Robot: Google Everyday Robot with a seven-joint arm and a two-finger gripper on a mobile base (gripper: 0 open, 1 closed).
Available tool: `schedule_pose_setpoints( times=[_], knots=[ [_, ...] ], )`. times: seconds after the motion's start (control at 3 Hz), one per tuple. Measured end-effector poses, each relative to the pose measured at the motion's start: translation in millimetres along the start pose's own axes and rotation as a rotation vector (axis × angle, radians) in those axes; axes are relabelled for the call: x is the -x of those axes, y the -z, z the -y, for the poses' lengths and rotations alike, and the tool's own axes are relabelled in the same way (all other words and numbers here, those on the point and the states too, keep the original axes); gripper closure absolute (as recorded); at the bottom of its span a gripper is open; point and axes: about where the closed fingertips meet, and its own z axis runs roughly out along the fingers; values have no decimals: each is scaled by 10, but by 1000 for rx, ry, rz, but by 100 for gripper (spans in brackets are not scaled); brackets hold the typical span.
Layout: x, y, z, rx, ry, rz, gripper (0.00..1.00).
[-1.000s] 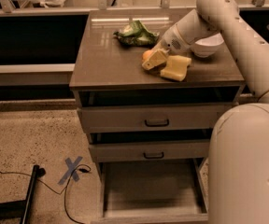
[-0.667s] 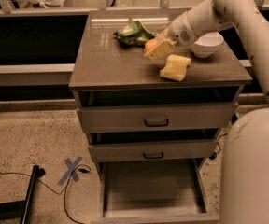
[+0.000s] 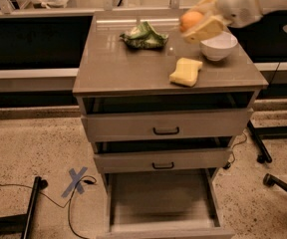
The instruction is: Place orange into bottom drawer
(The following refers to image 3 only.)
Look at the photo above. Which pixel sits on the white bowl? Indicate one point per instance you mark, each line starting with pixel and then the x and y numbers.
pixel 218 47

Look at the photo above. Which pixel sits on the grey drawer cabinet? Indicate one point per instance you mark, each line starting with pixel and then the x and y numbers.
pixel 117 79

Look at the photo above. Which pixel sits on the yellow sponge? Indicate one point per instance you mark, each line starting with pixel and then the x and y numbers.
pixel 186 72

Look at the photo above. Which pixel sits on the black stand leg left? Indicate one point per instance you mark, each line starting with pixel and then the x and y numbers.
pixel 22 223

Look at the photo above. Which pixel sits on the orange fruit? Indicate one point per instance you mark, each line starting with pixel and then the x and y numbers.
pixel 189 19

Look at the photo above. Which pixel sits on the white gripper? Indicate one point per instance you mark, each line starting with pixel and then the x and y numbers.
pixel 239 4

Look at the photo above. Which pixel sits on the black chair leg with caster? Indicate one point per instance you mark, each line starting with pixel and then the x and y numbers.
pixel 263 155

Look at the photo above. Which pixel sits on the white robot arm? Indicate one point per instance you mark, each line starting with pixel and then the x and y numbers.
pixel 267 6

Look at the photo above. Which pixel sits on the grey top drawer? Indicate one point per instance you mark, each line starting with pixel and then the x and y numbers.
pixel 165 125

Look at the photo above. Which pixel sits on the green chip bag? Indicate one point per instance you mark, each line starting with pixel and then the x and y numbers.
pixel 144 36

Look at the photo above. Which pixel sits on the grey middle drawer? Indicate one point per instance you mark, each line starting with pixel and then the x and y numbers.
pixel 162 160

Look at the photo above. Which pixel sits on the blue tape cross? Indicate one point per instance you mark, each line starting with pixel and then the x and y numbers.
pixel 76 176

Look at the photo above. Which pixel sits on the grey drawer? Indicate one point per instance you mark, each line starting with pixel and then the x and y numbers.
pixel 178 204
pixel 165 125
pixel 162 160

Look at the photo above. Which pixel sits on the grey bottom drawer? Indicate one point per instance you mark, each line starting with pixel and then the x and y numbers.
pixel 178 204

